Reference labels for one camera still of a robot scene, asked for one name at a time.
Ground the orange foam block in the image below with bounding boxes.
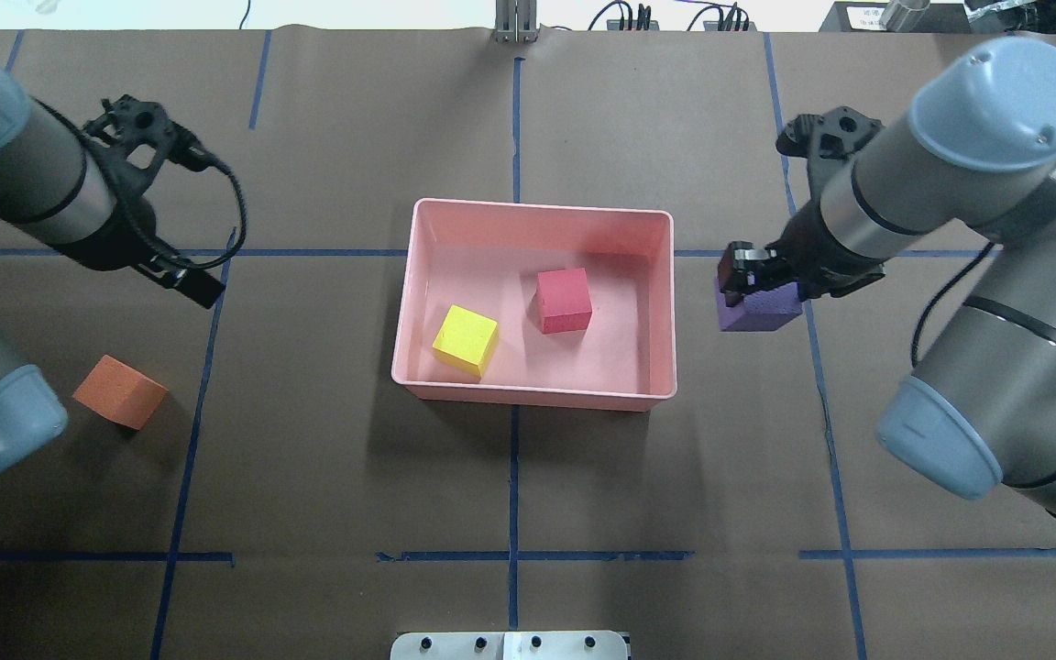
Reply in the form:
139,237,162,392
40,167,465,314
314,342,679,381
72,355,169,431

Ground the metal cylinder weight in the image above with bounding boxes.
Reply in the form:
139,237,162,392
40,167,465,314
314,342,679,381
876,0,931,33

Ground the yellow foam block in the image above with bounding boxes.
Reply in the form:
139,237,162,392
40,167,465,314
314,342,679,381
432,305,499,379

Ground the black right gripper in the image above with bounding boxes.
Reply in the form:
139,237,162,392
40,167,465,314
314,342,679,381
717,206,886,302

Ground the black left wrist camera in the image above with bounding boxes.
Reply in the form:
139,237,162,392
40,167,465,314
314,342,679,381
82,93,218,181

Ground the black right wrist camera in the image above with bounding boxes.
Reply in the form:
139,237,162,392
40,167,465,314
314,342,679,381
775,107,884,181

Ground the orange black connector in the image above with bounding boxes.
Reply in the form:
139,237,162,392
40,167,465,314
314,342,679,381
686,1,757,33
586,1,661,32

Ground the purple foam block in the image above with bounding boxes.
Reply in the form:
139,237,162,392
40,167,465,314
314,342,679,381
716,281,803,333

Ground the near orange black connector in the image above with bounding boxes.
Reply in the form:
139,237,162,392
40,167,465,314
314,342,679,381
686,1,757,33

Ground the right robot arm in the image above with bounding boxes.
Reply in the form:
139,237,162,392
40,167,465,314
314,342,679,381
716,35,1056,518

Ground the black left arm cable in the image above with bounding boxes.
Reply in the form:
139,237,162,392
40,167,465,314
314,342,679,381
33,96,248,271

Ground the pink red foam block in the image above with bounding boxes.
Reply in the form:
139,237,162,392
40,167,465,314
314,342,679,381
535,268,592,335

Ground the pink plastic bin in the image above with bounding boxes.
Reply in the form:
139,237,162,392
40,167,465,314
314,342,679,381
390,199,678,411

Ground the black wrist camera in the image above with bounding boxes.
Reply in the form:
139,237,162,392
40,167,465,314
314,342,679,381
775,107,884,181
82,93,218,181

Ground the far orange black connector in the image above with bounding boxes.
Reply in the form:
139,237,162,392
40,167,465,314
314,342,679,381
586,1,661,32

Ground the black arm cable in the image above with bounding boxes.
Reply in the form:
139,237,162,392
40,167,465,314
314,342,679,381
33,96,248,271
908,243,996,367

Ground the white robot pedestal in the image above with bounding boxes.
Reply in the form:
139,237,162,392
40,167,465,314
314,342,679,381
389,630,633,659

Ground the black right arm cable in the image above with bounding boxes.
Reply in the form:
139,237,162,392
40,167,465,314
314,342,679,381
908,243,996,367

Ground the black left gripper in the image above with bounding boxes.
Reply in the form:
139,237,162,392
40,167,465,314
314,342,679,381
70,181,226,309

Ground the aluminium frame post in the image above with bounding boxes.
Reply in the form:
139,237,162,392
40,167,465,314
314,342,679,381
493,0,539,43

